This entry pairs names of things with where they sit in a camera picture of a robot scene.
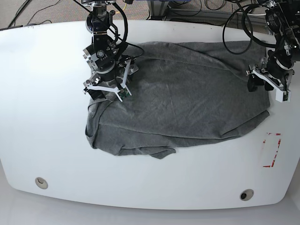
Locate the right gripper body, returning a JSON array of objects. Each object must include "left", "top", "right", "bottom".
[{"left": 83, "top": 59, "right": 137, "bottom": 95}]

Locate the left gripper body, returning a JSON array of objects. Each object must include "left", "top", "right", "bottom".
[{"left": 246, "top": 57, "right": 295, "bottom": 102}]

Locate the grey t-shirt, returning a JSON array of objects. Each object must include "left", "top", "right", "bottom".
[{"left": 85, "top": 42, "right": 270, "bottom": 159}]

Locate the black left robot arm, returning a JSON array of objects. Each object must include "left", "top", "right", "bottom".
[{"left": 245, "top": 0, "right": 300, "bottom": 102}]

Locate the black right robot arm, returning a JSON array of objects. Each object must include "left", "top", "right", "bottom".
[{"left": 81, "top": 0, "right": 138, "bottom": 101}]

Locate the red tape marking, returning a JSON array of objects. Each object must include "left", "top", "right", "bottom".
[{"left": 260, "top": 133, "right": 282, "bottom": 168}]

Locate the left table grommet hole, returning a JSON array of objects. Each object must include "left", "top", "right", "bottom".
[{"left": 35, "top": 177, "right": 48, "bottom": 190}]

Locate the table grommet hole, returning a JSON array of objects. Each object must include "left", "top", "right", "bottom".
[
  {"left": 240, "top": 189, "right": 254, "bottom": 201},
  {"left": 35, "top": 177, "right": 48, "bottom": 190}
]

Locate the right table grommet hole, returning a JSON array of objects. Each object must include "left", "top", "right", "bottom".
[{"left": 240, "top": 189, "right": 254, "bottom": 201}]

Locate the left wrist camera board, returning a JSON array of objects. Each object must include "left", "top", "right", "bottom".
[{"left": 283, "top": 91, "right": 291, "bottom": 102}]

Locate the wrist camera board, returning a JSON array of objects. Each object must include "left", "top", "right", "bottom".
[
  {"left": 283, "top": 91, "right": 291, "bottom": 102},
  {"left": 117, "top": 88, "right": 132, "bottom": 102}
]

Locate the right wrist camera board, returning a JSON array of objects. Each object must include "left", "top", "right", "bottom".
[{"left": 117, "top": 88, "right": 132, "bottom": 102}]

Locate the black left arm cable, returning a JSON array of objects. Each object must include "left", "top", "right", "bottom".
[{"left": 222, "top": 0, "right": 282, "bottom": 56}]

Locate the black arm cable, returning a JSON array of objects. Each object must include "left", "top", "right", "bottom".
[
  {"left": 222, "top": 0, "right": 282, "bottom": 56},
  {"left": 72, "top": 0, "right": 145, "bottom": 61}
]

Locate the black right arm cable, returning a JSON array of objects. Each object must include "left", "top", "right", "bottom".
[{"left": 72, "top": 0, "right": 145, "bottom": 61}]

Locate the aluminium frame post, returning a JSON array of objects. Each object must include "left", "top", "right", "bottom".
[{"left": 147, "top": 0, "right": 171, "bottom": 21}]

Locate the black floor cables left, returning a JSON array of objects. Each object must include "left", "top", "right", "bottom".
[{"left": 8, "top": 0, "right": 59, "bottom": 28}]

